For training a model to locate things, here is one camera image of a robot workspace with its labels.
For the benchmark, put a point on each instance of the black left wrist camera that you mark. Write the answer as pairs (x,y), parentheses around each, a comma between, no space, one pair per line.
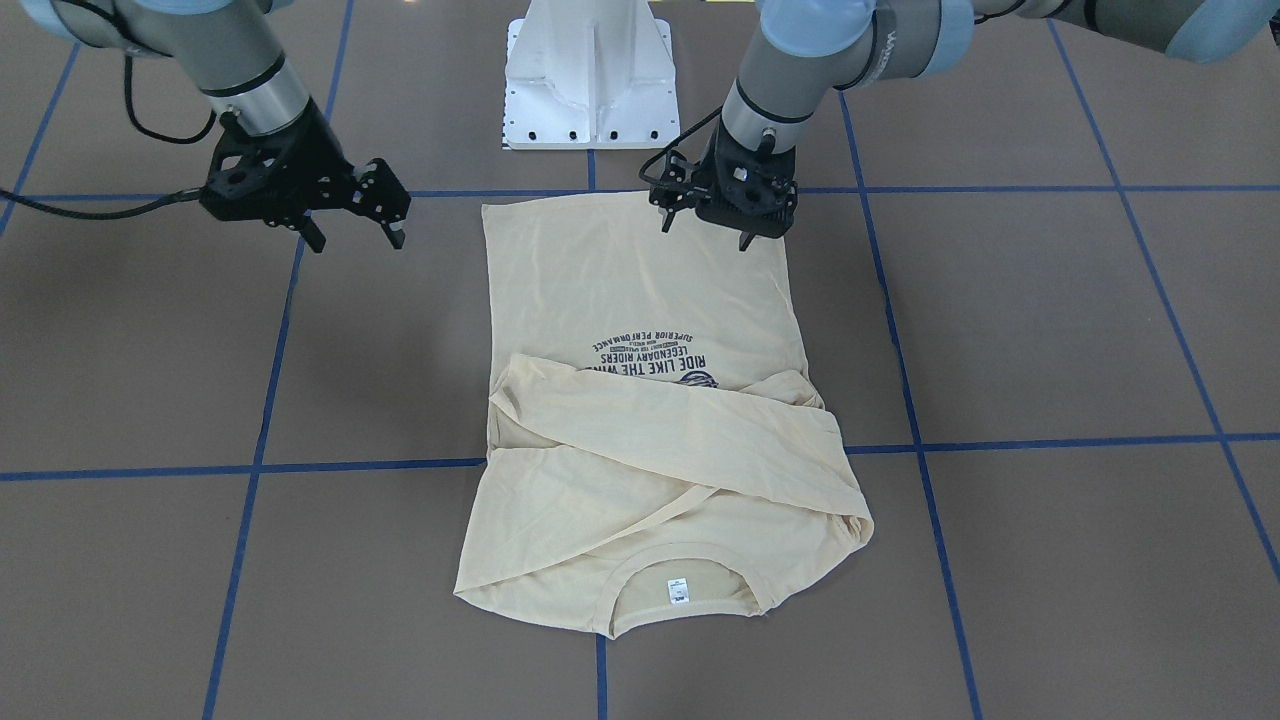
(675,181)

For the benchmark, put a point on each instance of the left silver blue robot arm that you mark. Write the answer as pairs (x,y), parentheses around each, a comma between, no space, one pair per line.
(801,50)

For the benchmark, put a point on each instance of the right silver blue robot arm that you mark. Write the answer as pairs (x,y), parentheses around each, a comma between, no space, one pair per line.
(226,48)

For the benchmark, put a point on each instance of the beige long-sleeve printed shirt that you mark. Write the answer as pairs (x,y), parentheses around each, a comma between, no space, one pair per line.
(655,446)

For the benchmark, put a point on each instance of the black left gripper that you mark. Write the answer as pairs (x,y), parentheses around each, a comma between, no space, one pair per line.
(712,172)

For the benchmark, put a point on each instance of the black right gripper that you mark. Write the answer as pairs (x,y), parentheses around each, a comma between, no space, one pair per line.
(318,158)

